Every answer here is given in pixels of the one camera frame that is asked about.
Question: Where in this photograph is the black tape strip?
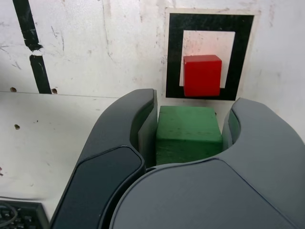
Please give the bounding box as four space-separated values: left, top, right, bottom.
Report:
12 0 52 94

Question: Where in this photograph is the black keyboard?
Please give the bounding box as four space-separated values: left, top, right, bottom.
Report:
0 199 50 229

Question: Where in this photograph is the black tape square outline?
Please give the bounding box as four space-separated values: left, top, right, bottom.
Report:
165 13 255 101

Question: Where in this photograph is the red cube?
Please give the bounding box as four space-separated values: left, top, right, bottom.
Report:
183 54 223 97

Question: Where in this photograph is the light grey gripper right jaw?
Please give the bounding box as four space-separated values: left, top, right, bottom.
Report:
108 97 305 229

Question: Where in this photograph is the green cube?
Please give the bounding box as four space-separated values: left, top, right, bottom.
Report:
155 105 224 167

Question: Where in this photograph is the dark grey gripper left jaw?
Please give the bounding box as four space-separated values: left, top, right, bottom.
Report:
49 88 159 229

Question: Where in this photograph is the thin grey cable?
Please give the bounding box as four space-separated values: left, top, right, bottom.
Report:
0 205 20 227

